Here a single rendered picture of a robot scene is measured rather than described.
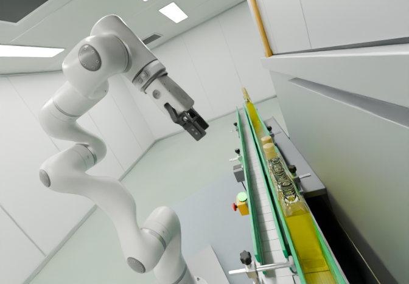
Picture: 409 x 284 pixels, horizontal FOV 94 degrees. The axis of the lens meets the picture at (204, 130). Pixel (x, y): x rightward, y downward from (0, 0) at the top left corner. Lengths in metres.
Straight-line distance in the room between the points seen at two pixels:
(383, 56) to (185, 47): 6.27
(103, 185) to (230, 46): 5.89
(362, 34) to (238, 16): 6.10
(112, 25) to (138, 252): 0.63
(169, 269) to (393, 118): 0.78
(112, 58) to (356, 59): 0.39
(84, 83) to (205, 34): 6.01
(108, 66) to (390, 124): 0.43
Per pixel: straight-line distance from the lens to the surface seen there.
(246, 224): 1.24
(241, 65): 6.32
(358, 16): 0.35
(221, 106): 6.48
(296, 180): 0.81
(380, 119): 0.31
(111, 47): 0.42
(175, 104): 0.42
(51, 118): 0.71
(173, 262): 0.86
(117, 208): 0.74
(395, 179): 0.35
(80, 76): 0.45
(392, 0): 0.30
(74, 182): 0.73
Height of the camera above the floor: 1.62
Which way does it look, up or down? 16 degrees down
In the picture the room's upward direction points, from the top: 24 degrees counter-clockwise
